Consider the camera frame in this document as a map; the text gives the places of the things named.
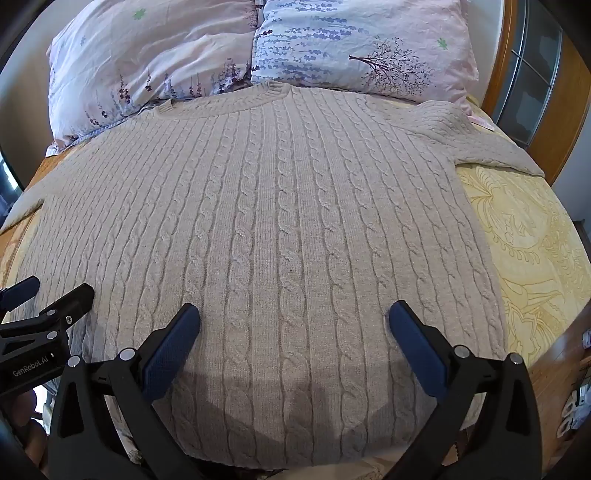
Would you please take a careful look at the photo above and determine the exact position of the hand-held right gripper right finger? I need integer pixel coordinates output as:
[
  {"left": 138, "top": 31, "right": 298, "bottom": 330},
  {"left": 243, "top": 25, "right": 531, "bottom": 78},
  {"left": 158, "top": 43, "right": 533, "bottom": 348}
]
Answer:
[{"left": 387, "top": 300, "right": 543, "bottom": 480}]

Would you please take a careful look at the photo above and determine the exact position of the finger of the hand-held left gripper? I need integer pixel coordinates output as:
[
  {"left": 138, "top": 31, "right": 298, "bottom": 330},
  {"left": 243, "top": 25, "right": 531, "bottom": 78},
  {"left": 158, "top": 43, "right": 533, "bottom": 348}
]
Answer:
[
  {"left": 0, "top": 275, "right": 41, "bottom": 319},
  {"left": 0, "top": 283, "right": 96, "bottom": 352}
]

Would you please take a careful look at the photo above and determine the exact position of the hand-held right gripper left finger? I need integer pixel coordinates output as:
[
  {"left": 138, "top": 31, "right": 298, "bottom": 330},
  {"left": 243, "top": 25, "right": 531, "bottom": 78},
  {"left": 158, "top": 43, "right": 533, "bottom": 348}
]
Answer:
[{"left": 48, "top": 302, "right": 204, "bottom": 480}]

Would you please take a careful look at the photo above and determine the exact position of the beige cable-knit sweater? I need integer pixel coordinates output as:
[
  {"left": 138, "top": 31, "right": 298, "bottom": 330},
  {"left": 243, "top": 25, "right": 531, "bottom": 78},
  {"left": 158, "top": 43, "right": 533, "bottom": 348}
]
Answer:
[{"left": 0, "top": 80, "right": 546, "bottom": 468}]

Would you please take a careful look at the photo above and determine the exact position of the yellow patterned blanket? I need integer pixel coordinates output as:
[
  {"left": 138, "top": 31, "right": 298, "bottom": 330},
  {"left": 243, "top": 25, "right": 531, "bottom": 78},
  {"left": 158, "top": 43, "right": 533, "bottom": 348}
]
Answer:
[{"left": 0, "top": 92, "right": 588, "bottom": 480}]

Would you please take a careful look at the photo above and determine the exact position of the white slipper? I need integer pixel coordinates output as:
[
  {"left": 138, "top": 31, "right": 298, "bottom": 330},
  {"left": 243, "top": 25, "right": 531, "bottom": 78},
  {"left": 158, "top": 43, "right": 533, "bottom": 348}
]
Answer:
[
  {"left": 554, "top": 413, "right": 585, "bottom": 439},
  {"left": 561, "top": 385, "right": 591, "bottom": 414}
]

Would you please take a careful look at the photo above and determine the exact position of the pink floral pillow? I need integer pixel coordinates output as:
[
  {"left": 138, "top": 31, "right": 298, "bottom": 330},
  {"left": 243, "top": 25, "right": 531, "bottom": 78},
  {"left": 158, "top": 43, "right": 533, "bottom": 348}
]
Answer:
[{"left": 45, "top": 0, "right": 260, "bottom": 156}]

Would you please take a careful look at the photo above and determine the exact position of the wooden headboard with glass panel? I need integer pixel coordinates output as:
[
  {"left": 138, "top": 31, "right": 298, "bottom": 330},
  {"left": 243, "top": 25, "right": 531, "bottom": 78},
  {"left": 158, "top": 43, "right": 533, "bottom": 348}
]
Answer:
[{"left": 480, "top": 0, "right": 588, "bottom": 185}]

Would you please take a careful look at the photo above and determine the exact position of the pink pillow with tree print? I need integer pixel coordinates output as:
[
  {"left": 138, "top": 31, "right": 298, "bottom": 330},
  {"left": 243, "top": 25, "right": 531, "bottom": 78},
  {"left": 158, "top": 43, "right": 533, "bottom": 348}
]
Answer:
[{"left": 249, "top": 0, "right": 481, "bottom": 106}]

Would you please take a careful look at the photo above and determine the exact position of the wooden bed frame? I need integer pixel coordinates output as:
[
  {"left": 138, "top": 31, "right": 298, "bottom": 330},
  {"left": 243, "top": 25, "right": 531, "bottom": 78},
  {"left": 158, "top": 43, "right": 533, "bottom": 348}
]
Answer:
[{"left": 16, "top": 150, "right": 61, "bottom": 204}]

